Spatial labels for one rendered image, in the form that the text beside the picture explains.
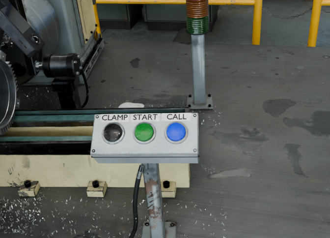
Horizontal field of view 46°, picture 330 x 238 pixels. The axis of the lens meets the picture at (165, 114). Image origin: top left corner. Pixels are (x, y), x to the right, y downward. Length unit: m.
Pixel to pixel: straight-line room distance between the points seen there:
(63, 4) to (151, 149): 0.77
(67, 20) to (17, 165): 0.53
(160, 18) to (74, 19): 2.71
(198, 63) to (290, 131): 0.31
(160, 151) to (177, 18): 3.42
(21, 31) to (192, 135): 0.36
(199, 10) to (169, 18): 2.96
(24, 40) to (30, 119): 0.30
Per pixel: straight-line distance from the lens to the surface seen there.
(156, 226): 0.77
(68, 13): 1.30
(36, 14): 1.14
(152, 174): 0.68
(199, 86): 1.15
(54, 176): 0.94
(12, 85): 1.01
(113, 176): 0.90
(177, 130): 0.60
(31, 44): 0.76
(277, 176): 0.94
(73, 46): 1.33
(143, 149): 0.61
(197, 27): 1.06
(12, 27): 0.76
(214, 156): 0.98
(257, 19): 3.00
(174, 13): 3.97
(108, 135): 0.62
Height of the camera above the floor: 1.42
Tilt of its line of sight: 32 degrees down
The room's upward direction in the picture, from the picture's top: 5 degrees counter-clockwise
